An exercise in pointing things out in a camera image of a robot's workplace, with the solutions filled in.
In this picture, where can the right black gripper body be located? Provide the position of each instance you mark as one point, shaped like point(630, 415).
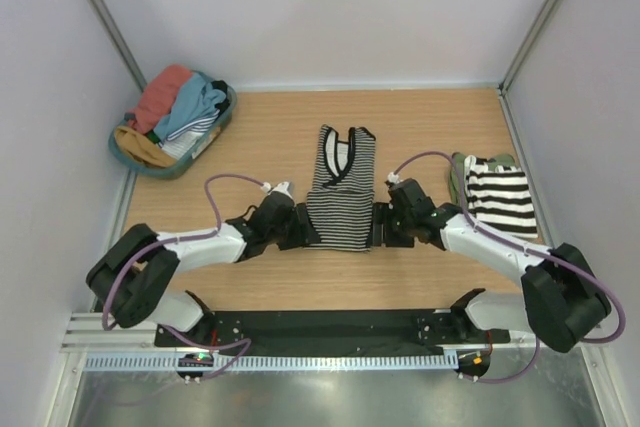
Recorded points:
point(397, 231)

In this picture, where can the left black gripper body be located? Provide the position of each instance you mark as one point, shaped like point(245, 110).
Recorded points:
point(294, 232)

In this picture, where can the thin striped black tank top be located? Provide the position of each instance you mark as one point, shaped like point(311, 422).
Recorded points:
point(340, 201)

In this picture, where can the light blue garment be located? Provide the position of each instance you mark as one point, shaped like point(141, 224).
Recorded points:
point(198, 104)

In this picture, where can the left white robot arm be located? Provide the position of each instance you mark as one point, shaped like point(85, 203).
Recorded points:
point(132, 279)

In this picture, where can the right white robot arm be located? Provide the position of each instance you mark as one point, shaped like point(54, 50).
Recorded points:
point(560, 301)

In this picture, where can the wide striped folded tank top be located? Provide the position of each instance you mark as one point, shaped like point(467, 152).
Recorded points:
point(497, 194)

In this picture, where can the olive green folded tank top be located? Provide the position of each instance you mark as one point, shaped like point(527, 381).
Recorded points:
point(456, 182)

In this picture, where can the teal laundry basket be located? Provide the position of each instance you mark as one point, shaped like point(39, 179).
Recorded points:
point(184, 163)

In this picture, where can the white striped garment in basket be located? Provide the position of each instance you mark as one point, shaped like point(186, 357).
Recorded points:
point(179, 142)

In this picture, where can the mustard brown garment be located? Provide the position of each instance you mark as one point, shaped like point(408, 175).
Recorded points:
point(140, 149)

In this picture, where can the coral red garment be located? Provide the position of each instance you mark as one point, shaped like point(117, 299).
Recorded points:
point(158, 98)

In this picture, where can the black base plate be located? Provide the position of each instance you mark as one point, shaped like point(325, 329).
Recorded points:
point(339, 328)

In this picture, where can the slotted white cable duct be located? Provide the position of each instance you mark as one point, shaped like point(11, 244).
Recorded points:
point(195, 362)

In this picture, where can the aluminium frame rail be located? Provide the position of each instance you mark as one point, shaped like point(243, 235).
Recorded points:
point(86, 330)

